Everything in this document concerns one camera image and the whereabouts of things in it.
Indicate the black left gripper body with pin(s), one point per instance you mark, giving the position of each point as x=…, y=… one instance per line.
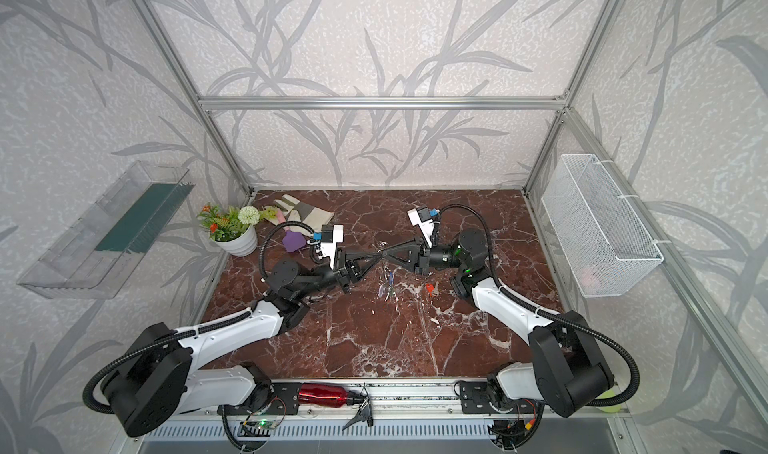
x=346, y=269

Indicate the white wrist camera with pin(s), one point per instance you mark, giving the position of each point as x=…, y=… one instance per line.
x=324, y=244
x=427, y=220

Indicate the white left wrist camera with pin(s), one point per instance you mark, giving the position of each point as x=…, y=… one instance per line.
x=324, y=244

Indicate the black clip tool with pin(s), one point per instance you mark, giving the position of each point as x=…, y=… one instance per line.
x=364, y=410

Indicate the beige and grey garden glove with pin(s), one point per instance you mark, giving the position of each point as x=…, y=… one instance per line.
x=294, y=209

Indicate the artificial green plant with flowers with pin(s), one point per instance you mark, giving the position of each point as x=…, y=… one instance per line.
x=224, y=225

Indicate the clear plastic wall tray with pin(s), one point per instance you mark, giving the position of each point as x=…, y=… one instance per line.
x=94, y=258

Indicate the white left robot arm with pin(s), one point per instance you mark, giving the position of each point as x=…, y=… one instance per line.
x=163, y=371

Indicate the purple trowel pink handle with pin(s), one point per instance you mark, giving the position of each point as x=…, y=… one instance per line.
x=292, y=241

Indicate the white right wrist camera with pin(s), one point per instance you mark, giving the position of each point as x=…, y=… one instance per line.
x=427, y=220

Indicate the bunch of coloured keys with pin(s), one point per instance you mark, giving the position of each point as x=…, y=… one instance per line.
x=387, y=289

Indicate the white wire mesh basket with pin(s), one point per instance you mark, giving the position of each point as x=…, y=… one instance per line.
x=607, y=247

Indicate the white ribbed plant pot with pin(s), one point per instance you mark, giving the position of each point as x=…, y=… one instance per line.
x=242, y=246

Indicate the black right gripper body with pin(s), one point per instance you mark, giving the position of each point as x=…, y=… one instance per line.
x=420, y=256

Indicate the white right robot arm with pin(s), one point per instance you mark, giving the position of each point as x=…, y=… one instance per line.
x=567, y=370

